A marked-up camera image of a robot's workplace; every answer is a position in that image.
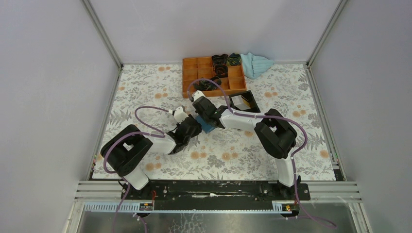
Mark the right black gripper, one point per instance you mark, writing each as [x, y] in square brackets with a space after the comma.
[200, 115]

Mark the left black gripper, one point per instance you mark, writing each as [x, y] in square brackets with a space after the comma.
[197, 130]

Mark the blue leather card holder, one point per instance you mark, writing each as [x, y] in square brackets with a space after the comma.
[207, 128]

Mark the orange compartment tray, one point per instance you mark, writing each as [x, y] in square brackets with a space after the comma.
[196, 68]

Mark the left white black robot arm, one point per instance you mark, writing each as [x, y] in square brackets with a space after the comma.
[125, 151]

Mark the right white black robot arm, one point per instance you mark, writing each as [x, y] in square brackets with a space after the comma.
[276, 136]

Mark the white card in box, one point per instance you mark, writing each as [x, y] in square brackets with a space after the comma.
[237, 101]

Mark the gold card in box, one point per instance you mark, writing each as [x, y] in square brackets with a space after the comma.
[246, 104]

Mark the black card box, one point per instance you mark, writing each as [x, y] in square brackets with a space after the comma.
[247, 95]

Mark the black tangled band pile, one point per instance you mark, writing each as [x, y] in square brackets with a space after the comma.
[203, 85]

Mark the black rolled band centre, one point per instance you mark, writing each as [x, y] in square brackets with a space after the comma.
[221, 70]

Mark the black rolled band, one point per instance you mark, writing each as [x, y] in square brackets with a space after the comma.
[219, 59]
[233, 59]
[221, 70]

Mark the black rolled band left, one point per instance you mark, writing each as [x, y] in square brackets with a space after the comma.
[219, 59]

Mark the black rolled band top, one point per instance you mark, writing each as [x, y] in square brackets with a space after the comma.
[233, 59]

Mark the light blue folded cloth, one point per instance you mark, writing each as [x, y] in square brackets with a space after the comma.
[255, 66]

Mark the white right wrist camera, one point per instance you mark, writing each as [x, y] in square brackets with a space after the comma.
[197, 94]

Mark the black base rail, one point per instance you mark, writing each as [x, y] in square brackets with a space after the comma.
[168, 195]

